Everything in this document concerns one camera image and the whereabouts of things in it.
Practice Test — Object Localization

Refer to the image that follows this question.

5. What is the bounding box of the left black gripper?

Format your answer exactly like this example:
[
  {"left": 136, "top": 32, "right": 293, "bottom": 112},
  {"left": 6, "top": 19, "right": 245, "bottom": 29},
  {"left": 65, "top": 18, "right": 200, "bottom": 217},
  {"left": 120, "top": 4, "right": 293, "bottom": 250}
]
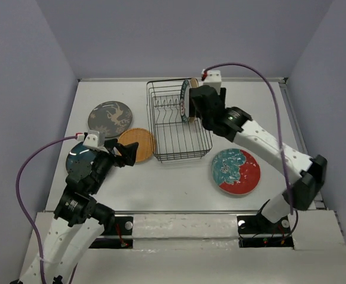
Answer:
[{"left": 90, "top": 137, "right": 140, "bottom": 193}]

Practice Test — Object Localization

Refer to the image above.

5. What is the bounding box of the white plate green rim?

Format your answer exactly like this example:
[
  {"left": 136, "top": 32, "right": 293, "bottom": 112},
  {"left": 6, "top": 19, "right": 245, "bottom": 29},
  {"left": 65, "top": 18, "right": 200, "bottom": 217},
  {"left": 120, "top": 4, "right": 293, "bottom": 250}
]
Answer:
[{"left": 179, "top": 79, "right": 190, "bottom": 122}]

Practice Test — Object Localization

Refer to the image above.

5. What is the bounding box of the beige wooden plate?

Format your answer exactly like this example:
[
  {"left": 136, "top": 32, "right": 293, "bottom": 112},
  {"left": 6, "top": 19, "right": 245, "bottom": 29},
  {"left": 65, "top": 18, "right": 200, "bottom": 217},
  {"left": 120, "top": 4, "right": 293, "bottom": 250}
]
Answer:
[{"left": 189, "top": 78, "right": 199, "bottom": 123}]

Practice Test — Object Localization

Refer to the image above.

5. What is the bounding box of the orange woven plate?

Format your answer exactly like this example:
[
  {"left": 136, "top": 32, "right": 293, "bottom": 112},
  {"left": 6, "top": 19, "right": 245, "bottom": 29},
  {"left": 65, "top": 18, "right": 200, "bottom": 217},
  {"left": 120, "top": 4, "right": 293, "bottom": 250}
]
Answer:
[{"left": 118, "top": 128, "right": 155, "bottom": 163}]

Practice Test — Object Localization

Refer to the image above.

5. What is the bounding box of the grey deer pattern plate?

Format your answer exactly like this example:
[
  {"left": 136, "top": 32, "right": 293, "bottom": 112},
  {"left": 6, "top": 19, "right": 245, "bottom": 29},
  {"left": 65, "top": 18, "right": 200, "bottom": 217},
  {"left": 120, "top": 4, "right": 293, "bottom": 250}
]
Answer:
[{"left": 88, "top": 101, "right": 133, "bottom": 138}]

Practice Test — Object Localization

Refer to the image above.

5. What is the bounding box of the teal blue plate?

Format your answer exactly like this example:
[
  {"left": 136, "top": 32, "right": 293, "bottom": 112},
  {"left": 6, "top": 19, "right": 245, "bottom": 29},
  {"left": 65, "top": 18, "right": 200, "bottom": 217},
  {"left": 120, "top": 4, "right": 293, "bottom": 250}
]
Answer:
[{"left": 66, "top": 142, "right": 98, "bottom": 183}]

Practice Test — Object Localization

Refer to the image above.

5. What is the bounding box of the red and teal plate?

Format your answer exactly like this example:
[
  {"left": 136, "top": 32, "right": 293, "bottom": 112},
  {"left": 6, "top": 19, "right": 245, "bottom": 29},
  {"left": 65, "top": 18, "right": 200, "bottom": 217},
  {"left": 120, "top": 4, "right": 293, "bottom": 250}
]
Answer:
[{"left": 211, "top": 148, "right": 261, "bottom": 196}]

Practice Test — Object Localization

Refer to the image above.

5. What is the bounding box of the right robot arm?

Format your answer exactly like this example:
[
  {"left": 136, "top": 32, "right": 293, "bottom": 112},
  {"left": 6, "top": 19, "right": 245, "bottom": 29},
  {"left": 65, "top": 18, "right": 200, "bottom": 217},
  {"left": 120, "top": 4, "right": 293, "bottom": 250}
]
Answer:
[{"left": 189, "top": 85, "right": 327, "bottom": 232}]

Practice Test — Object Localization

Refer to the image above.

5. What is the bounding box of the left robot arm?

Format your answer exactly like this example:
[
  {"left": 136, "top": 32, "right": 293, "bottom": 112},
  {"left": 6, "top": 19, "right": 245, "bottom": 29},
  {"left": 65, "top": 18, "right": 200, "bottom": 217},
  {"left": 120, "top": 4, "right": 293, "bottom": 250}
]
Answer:
[{"left": 15, "top": 131, "right": 139, "bottom": 283}]

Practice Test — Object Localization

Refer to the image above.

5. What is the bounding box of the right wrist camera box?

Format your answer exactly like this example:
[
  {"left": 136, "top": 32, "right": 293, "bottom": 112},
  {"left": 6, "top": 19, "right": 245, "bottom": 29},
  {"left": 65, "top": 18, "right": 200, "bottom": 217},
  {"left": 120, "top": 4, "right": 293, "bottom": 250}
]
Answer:
[{"left": 201, "top": 70, "right": 222, "bottom": 92}]

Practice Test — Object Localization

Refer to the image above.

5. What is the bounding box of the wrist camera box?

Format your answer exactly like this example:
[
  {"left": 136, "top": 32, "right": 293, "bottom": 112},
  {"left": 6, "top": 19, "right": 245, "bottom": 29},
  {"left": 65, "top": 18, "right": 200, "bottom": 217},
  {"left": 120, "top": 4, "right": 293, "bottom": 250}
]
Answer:
[
  {"left": 83, "top": 130, "right": 105, "bottom": 149},
  {"left": 201, "top": 70, "right": 222, "bottom": 92}
]

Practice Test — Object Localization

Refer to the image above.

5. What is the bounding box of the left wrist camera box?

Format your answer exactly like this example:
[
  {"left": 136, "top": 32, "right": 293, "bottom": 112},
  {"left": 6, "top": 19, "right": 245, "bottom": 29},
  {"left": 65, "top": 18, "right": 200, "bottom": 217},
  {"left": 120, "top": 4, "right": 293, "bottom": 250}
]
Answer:
[{"left": 83, "top": 130, "right": 105, "bottom": 149}]

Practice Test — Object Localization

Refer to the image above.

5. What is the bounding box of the black wire dish rack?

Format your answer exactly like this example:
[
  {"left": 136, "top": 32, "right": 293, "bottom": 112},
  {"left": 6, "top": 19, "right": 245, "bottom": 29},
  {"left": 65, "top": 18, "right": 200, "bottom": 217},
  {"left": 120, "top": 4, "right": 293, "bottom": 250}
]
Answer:
[{"left": 146, "top": 78, "right": 212, "bottom": 163}]

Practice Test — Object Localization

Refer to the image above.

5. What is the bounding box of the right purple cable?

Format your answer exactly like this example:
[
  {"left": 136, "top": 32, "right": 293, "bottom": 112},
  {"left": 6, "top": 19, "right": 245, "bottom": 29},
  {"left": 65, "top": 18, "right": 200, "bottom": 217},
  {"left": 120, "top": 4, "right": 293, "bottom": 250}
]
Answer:
[{"left": 201, "top": 62, "right": 299, "bottom": 237}]

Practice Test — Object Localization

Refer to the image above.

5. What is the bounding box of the purple cable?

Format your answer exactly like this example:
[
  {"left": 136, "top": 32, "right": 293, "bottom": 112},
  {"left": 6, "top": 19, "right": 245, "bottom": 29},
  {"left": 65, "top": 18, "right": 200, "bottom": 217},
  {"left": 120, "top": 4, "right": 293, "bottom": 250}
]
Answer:
[
  {"left": 201, "top": 62, "right": 299, "bottom": 237},
  {"left": 15, "top": 132, "right": 85, "bottom": 282}
]

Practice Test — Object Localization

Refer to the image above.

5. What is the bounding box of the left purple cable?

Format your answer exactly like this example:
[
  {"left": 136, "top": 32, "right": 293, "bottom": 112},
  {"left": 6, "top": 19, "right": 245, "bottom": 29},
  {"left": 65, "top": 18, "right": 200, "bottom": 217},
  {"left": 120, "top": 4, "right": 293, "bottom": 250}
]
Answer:
[{"left": 15, "top": 132, "right": 85, "bottom": 282}]

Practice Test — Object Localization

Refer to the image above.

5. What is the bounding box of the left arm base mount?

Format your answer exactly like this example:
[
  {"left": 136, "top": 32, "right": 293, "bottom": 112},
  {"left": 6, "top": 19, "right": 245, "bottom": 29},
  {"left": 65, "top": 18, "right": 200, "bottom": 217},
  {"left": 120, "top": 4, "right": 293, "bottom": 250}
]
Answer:
[{"left": 89, "top": 215, "right": 134, "bottom": 249}]

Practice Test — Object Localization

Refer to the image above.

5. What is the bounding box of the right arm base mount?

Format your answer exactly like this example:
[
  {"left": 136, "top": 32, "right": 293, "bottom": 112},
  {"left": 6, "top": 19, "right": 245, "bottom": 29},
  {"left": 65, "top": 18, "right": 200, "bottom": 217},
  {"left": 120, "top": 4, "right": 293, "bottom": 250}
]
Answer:
[{"left": 237, "top": 215, "right": 294, "bottom": 249}]

